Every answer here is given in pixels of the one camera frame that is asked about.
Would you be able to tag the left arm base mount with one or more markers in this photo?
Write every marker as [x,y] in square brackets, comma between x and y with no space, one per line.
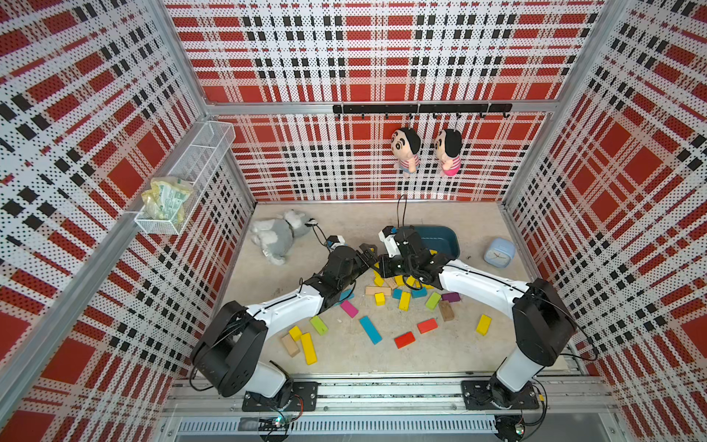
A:
[295,396]

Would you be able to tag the red block right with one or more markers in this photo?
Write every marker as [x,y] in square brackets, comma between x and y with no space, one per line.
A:
[427,326]

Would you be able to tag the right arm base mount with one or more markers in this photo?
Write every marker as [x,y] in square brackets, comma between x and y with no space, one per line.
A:
[493,395]

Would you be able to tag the magenta block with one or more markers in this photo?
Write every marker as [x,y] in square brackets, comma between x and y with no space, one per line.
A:
[349,309]

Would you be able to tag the black hook rail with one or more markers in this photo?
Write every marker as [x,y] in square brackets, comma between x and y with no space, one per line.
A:
[386,109]

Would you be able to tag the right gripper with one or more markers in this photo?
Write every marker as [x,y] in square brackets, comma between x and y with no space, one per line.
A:
[385,266]

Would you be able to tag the yellow block far right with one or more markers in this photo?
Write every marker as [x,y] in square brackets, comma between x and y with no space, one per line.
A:
[484,325]

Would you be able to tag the pink-shirt hanging plush doll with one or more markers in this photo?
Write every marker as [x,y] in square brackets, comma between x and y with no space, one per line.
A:
[448,145]

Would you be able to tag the blue-shirt hanging plush doll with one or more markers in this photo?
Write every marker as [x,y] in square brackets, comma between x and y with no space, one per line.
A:
[405,146]

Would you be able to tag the red block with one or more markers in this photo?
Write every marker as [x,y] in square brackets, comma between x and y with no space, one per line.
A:
[404,340]
[427,326]

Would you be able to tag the light blue alarm clock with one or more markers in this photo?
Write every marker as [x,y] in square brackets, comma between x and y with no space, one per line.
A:
[500,253]

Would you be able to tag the purple block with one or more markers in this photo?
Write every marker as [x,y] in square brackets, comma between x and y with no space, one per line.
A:
[451,297]

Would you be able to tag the natural wood block near-left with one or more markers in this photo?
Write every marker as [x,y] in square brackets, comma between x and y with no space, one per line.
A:
[290,345]

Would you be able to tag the green block near-left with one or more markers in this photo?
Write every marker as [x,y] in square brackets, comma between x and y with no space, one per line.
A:
[319,325]

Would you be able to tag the white wire wall basket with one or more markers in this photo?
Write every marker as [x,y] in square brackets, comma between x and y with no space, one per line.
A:
[197,160]

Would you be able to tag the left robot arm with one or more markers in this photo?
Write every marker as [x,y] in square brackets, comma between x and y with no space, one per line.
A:
[228,354]

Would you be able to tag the long yellow block near-left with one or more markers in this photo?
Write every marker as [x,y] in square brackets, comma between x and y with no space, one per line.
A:
[309,349]

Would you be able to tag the brown wooden block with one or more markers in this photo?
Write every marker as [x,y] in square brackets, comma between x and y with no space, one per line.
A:
[446,311]

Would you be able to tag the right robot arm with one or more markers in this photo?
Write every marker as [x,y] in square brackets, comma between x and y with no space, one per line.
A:
[542,324]

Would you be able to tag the red block left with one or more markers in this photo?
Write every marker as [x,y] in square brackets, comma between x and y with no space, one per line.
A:
[404,340]

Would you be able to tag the yellow upright block centre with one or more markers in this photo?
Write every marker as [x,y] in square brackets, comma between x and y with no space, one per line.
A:
[405,301]

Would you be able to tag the long teal block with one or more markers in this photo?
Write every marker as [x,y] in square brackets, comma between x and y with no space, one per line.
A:
[370,330]

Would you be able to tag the dark teal plastic bin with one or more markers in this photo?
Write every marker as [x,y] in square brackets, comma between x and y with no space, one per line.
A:
[441,239]

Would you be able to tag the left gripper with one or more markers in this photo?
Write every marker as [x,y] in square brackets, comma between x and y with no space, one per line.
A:
[365,264]

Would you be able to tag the yellow-green packet in basket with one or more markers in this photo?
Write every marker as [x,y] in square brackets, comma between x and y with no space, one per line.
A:
[166,198]

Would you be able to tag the grey plush husky toy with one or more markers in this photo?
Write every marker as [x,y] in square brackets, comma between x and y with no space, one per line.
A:
[276,236]

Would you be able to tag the light green block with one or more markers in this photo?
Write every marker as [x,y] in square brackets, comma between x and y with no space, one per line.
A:
[432,301]

